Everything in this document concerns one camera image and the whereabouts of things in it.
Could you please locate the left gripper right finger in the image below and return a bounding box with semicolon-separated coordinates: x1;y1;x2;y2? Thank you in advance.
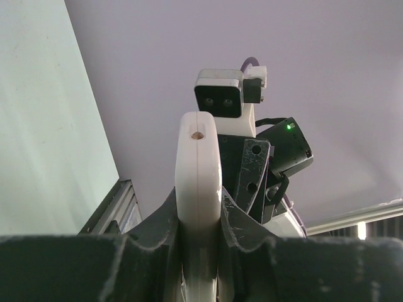
218;189;277;301

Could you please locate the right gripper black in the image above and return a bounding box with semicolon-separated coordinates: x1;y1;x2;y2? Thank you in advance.
218;135;274;223

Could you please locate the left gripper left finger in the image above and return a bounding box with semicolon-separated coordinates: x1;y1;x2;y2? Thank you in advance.
103;190;181;301

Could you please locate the white remote control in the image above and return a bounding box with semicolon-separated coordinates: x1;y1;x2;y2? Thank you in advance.
174;111;222;301

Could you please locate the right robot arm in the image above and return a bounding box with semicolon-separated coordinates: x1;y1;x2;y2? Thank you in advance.
218;117;314;238

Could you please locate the right aluminium frame post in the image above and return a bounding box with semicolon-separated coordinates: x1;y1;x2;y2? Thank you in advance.
79;180;143;235

